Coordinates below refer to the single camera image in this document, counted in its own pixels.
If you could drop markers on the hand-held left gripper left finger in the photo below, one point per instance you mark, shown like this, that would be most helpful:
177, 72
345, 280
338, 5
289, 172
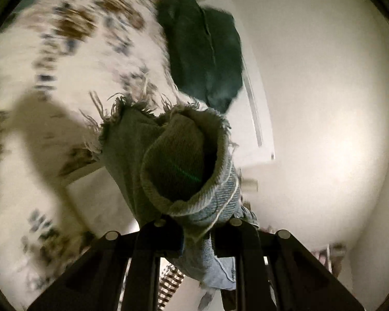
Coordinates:
168, 241

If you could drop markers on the blue denim pants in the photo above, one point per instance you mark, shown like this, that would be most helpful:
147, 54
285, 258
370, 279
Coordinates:
168, 155

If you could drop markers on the dark green folded garment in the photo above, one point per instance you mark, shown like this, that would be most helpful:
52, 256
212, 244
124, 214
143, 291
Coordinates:
201, 51

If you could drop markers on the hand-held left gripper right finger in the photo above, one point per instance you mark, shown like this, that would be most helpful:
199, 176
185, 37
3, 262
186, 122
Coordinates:
227, 239

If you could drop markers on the floral printed bed sheet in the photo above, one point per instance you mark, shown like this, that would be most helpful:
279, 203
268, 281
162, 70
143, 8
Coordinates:
68, 81

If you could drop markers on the checkered cloth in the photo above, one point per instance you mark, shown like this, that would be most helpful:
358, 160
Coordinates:
169, 283

